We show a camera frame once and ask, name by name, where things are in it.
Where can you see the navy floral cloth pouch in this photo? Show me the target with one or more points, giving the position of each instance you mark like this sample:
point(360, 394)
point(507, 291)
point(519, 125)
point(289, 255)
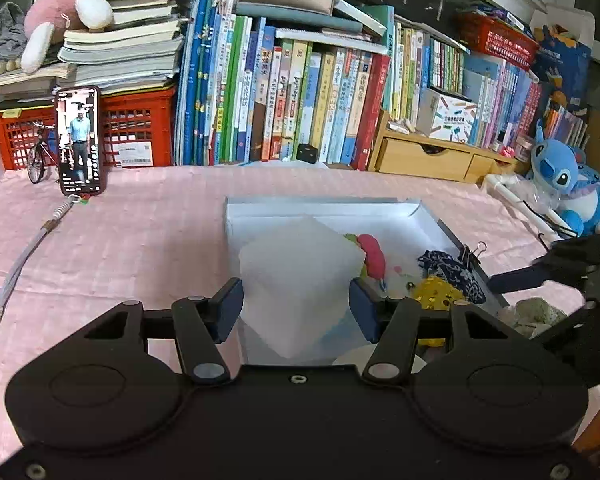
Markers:
point(455, 275)

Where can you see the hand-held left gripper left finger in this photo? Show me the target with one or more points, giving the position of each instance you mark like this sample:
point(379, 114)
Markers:
point(228, 305)

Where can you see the wooden drawer organizer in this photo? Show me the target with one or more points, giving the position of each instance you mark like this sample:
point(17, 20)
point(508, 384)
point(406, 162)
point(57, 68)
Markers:
point(420, 160)

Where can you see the black binder clip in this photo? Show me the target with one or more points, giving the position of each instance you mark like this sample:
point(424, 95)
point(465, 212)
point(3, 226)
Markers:
point(467, 255)

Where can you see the green and pink plush toy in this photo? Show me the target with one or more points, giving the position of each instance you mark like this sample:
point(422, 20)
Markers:
point(372, 255)

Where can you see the red plastic crate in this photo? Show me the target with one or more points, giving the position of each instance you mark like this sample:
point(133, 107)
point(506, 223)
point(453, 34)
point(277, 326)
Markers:
point(135, 125)

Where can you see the blue big-eared plush toy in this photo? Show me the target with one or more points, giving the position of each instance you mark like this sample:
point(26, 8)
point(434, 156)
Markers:
point(555, 165)

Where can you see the grey plush toy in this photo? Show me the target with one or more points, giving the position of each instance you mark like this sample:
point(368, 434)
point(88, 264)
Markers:
point(10, 30)

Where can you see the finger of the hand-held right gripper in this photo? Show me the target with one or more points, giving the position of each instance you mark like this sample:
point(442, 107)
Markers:
point(595, 345)
point(570, 260)

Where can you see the pink tablecloth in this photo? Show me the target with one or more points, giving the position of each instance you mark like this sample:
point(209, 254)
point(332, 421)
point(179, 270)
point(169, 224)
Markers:
point(130, 240)

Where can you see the smartphone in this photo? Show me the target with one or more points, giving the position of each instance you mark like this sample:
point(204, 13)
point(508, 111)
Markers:
point(80, 140)

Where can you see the row of upright books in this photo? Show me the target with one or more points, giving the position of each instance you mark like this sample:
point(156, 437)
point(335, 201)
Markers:
point(300, 100)

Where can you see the small black box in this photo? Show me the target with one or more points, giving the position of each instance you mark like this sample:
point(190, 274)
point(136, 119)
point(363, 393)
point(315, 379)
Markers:
point(307, 153)

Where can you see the white cardboard box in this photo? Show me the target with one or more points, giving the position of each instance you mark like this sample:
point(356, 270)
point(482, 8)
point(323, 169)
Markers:
point(330, 210)

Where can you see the teal flat book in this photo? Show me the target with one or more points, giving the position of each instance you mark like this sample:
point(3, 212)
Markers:
point(350, 25)

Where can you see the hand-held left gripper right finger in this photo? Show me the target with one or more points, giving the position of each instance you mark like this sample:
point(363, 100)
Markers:
point(362, 310)

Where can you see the small pink jar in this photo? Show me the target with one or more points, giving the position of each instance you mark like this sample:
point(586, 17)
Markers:
point(521, 149)

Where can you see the blue cardboard carton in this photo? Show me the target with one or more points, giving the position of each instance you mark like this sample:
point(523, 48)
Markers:
point(560, 65)

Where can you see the stack of flat books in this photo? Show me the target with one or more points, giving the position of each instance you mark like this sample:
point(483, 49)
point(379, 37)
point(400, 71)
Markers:
point(125, 55)

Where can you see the white printed carton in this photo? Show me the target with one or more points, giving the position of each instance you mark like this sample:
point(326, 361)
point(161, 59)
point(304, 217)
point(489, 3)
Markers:
point(450, 115)

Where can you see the green checked cloth hat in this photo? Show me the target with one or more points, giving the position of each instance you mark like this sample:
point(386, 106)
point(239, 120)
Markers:
point(535, 312)

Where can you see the red plastic basket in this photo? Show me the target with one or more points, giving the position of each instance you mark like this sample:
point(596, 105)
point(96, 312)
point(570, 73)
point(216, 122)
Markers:
point(500, 40)

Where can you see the pink plush rabbit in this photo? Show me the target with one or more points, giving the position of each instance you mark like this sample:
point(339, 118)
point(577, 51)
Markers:
point(60, 0)

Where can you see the miniature bicycle model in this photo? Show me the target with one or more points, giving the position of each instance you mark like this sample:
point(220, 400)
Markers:
point(41, 146)

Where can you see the yellow cloth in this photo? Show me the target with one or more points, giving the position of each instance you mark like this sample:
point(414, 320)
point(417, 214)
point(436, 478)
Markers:
point(435, 292)

